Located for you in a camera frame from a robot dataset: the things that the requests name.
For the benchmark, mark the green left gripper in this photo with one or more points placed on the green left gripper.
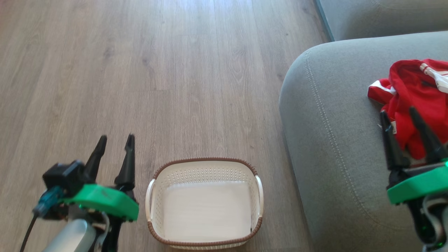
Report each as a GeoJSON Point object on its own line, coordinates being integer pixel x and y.
{"type": "Point", "coordinates": [105, 201]}

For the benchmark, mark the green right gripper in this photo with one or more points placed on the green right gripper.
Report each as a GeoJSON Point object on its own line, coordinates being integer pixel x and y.
{"type": "Point", "coordinates": [418, 183]}

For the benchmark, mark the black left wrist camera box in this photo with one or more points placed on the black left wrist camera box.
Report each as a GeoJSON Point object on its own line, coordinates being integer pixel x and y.
{"type": "Point", "coordinates": [61, 180]}

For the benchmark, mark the grey fabric sofa section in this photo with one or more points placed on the grey fabric sofa section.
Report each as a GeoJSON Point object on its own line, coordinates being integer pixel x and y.
{"type": "Point", "coordinates": [381, 15]}

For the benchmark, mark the red and white garment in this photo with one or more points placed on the red and white garment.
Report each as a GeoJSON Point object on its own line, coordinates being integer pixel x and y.
{"type": "Point", "coordinates": [416, 91]}

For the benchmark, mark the white perforated laundry basket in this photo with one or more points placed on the white perforated laundry basket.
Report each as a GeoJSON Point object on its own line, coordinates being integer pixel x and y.
{"type": "Point", "coordinates": [206, 210]}

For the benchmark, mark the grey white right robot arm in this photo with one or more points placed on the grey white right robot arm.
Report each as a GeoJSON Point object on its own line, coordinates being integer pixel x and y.
{"type": "Point", "coordinates": [432, 224]}

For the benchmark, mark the grey fabric sofa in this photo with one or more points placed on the grey fabric sofa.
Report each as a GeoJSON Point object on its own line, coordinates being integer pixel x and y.
{"type": "Point", "coordinates": [336, 150]}

